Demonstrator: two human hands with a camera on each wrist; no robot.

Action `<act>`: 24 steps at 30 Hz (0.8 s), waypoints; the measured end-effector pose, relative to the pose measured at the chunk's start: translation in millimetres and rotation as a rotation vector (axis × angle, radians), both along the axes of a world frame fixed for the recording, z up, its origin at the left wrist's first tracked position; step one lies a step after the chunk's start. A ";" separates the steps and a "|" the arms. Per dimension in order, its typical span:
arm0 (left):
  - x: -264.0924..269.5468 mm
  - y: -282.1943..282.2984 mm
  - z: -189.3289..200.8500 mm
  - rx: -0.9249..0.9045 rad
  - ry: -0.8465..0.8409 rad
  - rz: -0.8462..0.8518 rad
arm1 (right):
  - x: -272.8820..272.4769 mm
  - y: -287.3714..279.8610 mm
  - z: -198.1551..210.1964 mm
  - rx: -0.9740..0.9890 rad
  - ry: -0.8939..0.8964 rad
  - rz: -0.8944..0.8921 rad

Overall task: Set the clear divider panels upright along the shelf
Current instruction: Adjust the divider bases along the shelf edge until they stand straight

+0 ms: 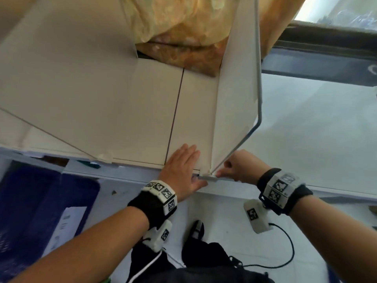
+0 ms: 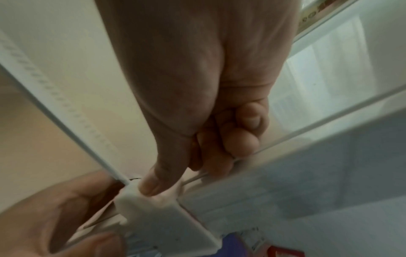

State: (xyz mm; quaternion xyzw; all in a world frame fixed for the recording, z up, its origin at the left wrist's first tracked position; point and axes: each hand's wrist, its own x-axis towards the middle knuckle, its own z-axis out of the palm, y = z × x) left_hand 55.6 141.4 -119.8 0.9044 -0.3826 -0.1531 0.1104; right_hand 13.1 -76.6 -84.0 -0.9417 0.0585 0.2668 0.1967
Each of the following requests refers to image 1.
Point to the person's left hand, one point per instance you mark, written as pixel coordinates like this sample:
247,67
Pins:
182,173

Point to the person's right hand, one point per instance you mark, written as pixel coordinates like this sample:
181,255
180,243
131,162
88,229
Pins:
244,167

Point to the white metal shelf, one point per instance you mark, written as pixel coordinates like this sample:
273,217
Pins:
153,114

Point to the clear acrylic divider panel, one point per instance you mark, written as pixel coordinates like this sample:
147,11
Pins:
73,70
235,85

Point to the person's right forearm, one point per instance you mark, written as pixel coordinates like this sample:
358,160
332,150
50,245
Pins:
338,238

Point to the person's left forearm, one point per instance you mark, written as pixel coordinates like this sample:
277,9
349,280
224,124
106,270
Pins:
88,250

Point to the person's black trousers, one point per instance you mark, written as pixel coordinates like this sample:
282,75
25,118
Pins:
203,253

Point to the black left wrist band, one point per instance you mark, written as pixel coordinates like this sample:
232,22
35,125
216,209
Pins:
147,206

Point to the black wrist band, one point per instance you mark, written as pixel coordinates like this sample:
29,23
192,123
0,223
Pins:
147,206
297,194

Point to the black and white shoe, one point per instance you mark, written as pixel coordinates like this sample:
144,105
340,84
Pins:
198,229

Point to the black right wrist band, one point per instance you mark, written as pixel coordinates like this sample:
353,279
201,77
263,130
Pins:
297,194

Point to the green packet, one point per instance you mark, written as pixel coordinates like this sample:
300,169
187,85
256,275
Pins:
92,165

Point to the dark framed window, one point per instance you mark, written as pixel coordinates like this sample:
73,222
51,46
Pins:
324,64

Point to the white paper sheet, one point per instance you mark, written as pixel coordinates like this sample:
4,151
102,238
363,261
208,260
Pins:
64,229

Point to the dark blue trouser leg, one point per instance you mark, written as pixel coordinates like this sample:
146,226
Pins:
334,277

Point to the yellow patterned curtain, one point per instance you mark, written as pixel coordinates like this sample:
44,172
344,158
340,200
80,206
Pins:
182,20

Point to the blue plastic crate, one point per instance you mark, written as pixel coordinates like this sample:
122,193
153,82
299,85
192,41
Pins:
29,203

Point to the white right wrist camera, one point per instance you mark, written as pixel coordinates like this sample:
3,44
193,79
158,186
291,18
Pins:
259,221

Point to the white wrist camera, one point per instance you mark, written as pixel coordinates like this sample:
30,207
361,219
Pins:
259,221
157,237

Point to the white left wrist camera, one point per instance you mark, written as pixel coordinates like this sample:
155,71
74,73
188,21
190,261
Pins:
157,237

